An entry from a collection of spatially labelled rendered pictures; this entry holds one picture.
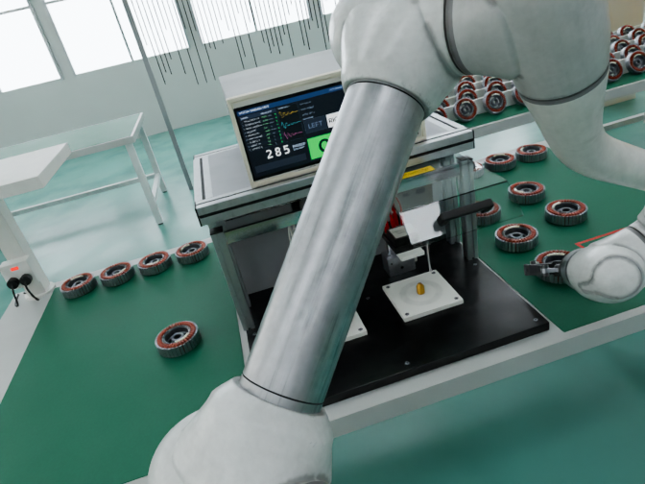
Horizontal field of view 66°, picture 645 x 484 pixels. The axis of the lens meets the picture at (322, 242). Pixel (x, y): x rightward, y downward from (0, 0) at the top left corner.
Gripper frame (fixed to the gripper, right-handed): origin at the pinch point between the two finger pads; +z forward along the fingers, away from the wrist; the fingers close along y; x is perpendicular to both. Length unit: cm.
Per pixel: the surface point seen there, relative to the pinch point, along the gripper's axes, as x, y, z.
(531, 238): 7.0, -3.8, 11.0
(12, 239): 23, -161, 2
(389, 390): -21, -41, -29
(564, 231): 7.9, 6.6, 19.2
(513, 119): 62, 12, 115
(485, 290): -4.3, -18.3, -5.6
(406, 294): -3.6, -37.1, -6.8
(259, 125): 38, -64, -29
